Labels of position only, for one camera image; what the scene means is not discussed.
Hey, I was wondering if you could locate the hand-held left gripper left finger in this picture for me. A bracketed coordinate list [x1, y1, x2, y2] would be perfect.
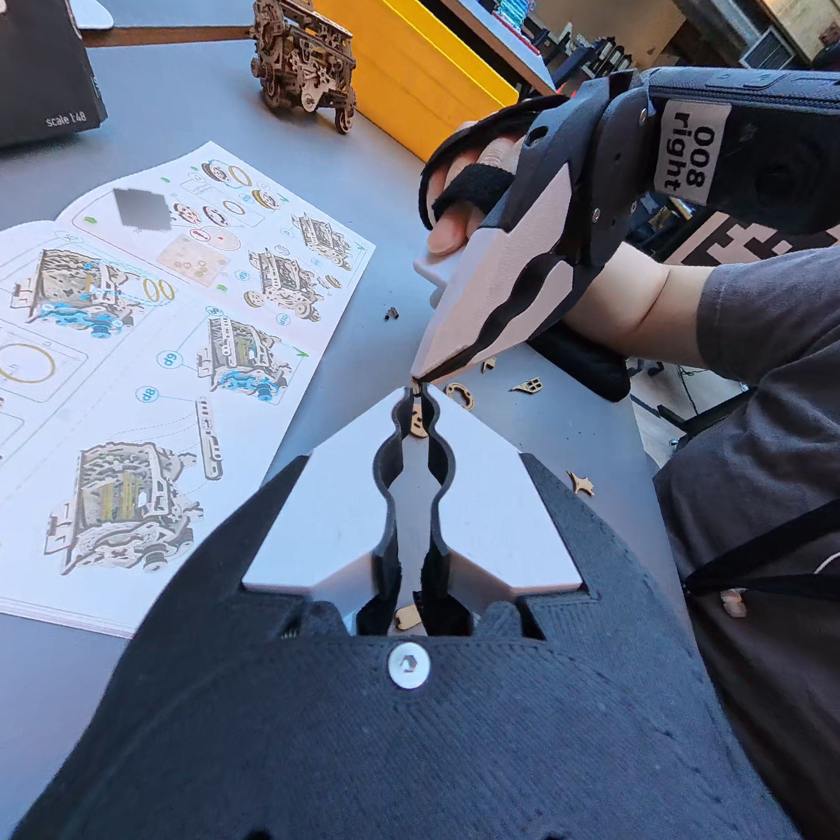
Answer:
[240, 387, 421, 636]

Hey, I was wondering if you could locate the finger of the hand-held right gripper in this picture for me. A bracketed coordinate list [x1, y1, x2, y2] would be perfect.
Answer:
[430, 259, 580, 385]
[412, 163, 573, 385]

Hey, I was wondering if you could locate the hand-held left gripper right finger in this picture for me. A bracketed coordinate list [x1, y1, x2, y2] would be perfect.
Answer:
[420, 386, 585, 636]

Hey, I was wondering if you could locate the person's right forearm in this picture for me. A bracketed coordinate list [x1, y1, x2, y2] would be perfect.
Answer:
[561, 241, 840, 395]

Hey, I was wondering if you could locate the person's right hand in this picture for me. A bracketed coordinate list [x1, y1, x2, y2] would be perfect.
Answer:
[427, 121, 526, 258]

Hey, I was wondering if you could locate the black cushioned wrist rest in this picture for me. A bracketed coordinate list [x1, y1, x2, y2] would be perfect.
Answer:
[528, 322, 632, 403]

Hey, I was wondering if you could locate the white vented appliance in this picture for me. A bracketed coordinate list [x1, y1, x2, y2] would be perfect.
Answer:
[742, 26, 798, 70]

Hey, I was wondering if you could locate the black chair base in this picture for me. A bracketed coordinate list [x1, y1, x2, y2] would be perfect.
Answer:
[656, 387, 749, 448]

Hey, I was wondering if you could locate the yellow plastic bin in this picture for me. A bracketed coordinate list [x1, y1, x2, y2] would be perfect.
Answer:
[314, 0, 519, 163]

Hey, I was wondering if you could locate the illustrated instruction booklet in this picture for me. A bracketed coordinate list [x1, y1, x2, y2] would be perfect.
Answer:
[0, 140, 377, 639]

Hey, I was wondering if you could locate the person's grey shirt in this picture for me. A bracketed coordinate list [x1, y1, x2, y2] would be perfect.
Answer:
[653, 367, 840, 840]

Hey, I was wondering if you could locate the wooden mechanical model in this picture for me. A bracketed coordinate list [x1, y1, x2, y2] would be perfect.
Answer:
[249, 0, 358, 135]

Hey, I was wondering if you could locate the brown wooden board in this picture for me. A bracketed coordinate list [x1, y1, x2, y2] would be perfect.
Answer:
[82, 25, 257, 48]

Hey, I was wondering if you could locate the black model kit box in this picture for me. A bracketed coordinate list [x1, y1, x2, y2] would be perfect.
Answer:
[0, 0, 109, 148]

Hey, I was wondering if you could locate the black strap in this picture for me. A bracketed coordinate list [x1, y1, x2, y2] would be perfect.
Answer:
[686, 499, 840, 598]

